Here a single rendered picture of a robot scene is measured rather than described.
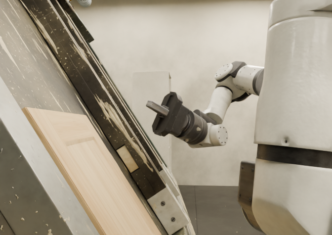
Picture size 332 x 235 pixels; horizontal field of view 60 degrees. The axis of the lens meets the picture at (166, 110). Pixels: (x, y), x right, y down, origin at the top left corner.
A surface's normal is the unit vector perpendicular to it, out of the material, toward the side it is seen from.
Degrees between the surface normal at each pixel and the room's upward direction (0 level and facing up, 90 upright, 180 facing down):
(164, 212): 90
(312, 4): 85
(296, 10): 84
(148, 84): 90
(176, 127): 101
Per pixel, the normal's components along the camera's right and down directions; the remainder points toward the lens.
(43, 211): 0.04, -0.05
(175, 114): 0.65, 0.15
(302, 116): -0.33, -0.13
